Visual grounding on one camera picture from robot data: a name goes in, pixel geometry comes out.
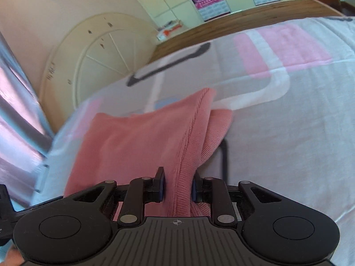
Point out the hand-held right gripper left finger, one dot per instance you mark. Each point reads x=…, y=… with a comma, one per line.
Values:
x=161, y=188

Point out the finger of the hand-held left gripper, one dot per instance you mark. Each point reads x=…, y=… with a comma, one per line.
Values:
x=5, y=216

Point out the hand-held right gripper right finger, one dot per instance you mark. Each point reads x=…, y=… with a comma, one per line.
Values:
x=194, y=189

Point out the pink knit garment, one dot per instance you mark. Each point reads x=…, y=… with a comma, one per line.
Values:
x=124, y=144

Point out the shiny purple curtain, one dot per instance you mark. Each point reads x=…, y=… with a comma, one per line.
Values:
x=16, y=122

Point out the pink and white patterned bedsheet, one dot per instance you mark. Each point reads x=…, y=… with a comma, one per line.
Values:
x=277, y=116

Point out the cream arched panel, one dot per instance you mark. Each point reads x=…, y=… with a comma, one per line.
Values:
x=91, y=61

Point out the wooden bed footboard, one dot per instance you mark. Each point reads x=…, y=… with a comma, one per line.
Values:
x=249, y=16

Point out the cream wardrobe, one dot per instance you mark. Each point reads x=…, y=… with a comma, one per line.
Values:
x=172, y=2

